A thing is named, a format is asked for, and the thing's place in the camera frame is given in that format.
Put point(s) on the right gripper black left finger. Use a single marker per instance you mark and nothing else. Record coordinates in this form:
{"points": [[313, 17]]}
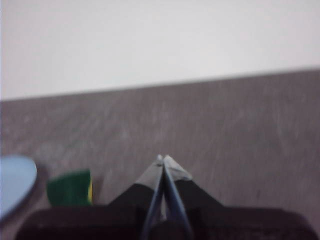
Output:
{"points": [[140, 195]]}

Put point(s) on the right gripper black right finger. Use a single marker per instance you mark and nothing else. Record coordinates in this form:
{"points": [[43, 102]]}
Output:
{"points": [[190, 195]]}

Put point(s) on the yellow sponge green scouring pad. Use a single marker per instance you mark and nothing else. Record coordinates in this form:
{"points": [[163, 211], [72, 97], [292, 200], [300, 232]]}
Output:
{"points": [[67, 187]]}

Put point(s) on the light blue round plate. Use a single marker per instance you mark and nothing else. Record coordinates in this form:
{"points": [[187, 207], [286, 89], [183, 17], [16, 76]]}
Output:
{"points": [[12, 182]]}

